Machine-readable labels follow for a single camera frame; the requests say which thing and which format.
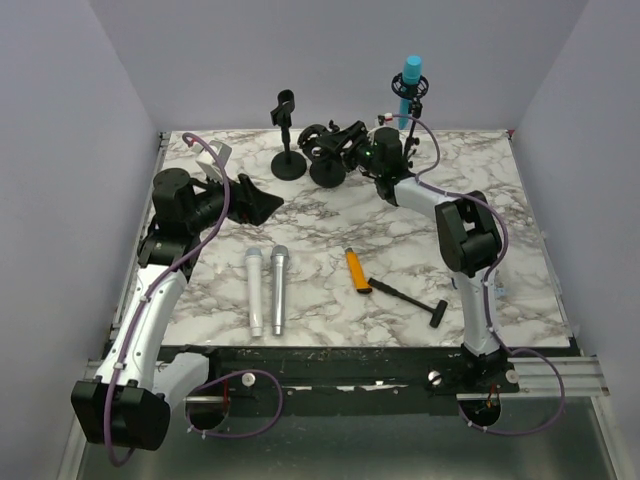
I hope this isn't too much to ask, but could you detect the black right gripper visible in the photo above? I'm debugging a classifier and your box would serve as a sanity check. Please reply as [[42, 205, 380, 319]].
[[318, 121, 384, 178]]

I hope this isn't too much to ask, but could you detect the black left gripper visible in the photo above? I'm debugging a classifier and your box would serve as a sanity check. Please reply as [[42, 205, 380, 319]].
[[186, 166, 283, 233]]

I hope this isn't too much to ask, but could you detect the black shock-mount round-base stand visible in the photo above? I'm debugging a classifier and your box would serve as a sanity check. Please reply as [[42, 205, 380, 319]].
[[297, 120, 346, 189]]

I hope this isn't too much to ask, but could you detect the white microphone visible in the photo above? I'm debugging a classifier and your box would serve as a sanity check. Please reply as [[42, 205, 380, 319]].
[[245, 247, 264, 338]]

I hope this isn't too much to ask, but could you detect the grey silver microphone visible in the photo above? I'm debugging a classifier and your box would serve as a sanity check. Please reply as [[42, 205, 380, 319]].
[[271, 245, 289, 336]]

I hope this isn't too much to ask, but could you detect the black clip microphone stand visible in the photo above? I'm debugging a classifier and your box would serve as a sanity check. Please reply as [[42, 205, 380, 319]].
[[270, 89, 307, 181]]

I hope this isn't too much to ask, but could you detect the black tripod microphone stand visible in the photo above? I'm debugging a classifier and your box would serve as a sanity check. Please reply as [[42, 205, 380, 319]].
[[391, 72, 429, 159]]

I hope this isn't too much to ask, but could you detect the cyan blue microphone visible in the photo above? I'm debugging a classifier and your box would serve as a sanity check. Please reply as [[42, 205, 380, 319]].
[[399, 55, 422, 114]]

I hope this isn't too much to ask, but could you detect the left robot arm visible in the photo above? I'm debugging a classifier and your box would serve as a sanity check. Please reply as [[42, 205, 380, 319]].
[[71, 168, 284, 451]]

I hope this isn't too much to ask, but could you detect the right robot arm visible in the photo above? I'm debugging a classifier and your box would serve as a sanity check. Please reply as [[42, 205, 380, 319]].
[[315, 121, 508, 392]]

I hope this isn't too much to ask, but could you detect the orange utility knife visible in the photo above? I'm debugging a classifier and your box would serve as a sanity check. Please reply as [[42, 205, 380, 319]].
[[345, 248, 372, 295]]

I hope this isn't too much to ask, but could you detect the black hammer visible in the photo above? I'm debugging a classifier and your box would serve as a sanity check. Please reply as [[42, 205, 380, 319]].
[[368, 278, 448, 329]]

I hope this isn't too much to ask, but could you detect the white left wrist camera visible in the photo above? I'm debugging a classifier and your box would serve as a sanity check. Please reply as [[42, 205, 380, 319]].
[[196, 140, 232, 183]]

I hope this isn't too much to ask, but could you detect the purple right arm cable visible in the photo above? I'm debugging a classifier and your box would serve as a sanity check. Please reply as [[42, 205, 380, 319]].
[[389, 113, 514, 351]]

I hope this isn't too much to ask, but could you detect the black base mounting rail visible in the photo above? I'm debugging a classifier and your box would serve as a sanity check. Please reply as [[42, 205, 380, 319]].
[[99, 342, 521, 416]]

